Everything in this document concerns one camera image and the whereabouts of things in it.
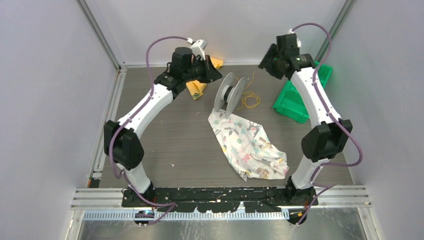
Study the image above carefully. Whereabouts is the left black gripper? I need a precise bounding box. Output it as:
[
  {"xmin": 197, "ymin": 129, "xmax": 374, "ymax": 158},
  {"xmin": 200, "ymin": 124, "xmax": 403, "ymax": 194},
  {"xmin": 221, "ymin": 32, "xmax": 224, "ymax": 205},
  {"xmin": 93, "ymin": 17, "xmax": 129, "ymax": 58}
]
[{"xmin": 183, "ymin": 55, "xmax": 222, "ymax": 84}]

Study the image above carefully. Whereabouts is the translucent white cable spool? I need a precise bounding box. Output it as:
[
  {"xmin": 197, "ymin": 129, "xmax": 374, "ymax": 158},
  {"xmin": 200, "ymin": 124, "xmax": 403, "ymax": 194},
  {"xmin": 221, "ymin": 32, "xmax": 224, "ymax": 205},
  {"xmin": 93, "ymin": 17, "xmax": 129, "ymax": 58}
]
[{"xmin": 213, "ymin": 72, "xmax": 248, "ymax": 118}]

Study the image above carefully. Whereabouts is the yellow cable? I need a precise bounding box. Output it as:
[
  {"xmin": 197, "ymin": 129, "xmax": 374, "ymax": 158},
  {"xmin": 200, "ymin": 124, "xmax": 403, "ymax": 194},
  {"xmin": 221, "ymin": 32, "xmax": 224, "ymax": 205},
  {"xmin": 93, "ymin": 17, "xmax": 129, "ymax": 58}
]
[{"xmin": 234, "ymin": 72, "xmax": 262, "ymax": 111}]

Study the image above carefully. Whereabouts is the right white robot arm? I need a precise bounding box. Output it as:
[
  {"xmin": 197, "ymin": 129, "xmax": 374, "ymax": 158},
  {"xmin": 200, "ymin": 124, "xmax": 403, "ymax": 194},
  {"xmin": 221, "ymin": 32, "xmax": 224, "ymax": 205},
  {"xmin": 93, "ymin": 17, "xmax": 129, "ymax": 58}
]
[{"xmin": 258, "ymin": 31, "xmax": 353, "ymax": 205}]

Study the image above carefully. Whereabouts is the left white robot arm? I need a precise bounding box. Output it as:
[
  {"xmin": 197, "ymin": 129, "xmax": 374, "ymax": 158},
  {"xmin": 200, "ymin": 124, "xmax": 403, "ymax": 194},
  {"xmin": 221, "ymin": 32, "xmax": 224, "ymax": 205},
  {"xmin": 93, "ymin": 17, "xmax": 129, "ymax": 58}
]
[{"xmin": 103, "ymin": 44, "xmax": 222, "ymax": 207}]

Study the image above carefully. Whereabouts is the yellow printed cloth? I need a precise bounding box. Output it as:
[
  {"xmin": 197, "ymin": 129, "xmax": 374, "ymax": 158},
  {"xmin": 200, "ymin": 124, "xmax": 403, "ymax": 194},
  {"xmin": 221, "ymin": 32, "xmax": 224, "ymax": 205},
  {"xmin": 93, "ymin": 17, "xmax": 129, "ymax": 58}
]
[{"xmin": 186, "ymin": 57, "xmax": 224, "ymax": 100}]

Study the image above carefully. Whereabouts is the green plastic compartment bin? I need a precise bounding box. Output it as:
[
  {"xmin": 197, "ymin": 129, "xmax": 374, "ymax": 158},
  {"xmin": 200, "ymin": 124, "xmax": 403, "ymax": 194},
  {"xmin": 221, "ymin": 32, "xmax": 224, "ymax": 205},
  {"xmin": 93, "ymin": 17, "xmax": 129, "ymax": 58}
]
[{"xmin": 272, "ymin": 64, "xmax": 334, "ymax": 124}]

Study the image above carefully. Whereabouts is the white floral printed cloth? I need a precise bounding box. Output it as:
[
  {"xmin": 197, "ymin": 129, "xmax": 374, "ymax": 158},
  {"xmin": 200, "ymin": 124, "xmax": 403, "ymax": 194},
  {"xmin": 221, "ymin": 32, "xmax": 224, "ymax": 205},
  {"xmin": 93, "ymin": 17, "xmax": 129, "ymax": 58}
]
[{"xmin": 208, "ymin": 109, "xmax": 290, "ymax": 182}]

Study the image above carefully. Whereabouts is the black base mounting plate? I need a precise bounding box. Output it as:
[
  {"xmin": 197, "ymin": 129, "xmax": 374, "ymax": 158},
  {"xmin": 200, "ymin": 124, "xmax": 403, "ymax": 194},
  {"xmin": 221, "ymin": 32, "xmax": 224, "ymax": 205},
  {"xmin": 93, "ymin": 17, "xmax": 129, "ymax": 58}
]
[{"xmin": 121, "ymin": 186, "xmax": 320, "ymax": 214}]

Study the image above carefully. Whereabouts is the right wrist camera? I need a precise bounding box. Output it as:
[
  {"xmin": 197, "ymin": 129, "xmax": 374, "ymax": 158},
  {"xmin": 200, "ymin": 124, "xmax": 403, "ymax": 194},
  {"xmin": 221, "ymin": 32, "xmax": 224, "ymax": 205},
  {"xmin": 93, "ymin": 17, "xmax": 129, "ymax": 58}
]
[{"xmin": 286, "ymin": 28, "xmax": 302, "ymax": 48}]

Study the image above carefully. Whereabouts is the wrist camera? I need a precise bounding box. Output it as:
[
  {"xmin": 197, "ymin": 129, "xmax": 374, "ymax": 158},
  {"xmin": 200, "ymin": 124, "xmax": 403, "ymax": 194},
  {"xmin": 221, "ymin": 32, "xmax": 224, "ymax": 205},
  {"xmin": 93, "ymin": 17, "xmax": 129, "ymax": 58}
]
[
  {"xmin": 186, "ymin": 38, "xmax": 208, "ymax": 61},
  {"xmin": 286, "ymin": 28, "xmax": 302, "ymax": 48}
]

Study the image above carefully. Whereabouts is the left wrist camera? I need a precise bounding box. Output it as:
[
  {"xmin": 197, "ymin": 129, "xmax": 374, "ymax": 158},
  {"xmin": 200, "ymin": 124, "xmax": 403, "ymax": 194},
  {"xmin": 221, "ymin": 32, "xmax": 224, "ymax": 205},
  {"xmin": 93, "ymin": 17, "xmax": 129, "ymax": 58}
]
[{"xmin": 186, "ymin": 38, "xmax": 208, "ymax": 61}]

